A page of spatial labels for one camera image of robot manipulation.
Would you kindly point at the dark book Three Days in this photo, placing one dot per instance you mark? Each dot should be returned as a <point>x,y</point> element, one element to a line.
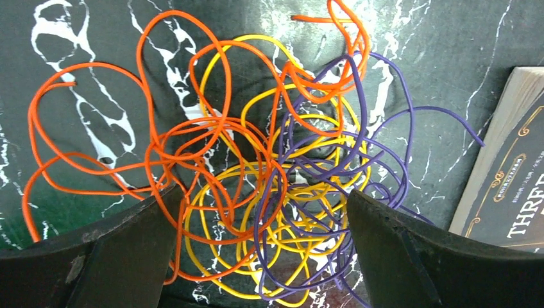
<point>502,203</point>

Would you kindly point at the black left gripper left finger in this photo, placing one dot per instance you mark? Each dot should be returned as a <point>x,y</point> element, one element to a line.
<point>119,261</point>

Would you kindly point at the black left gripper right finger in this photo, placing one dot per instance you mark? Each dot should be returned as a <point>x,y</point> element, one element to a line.
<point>406,262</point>

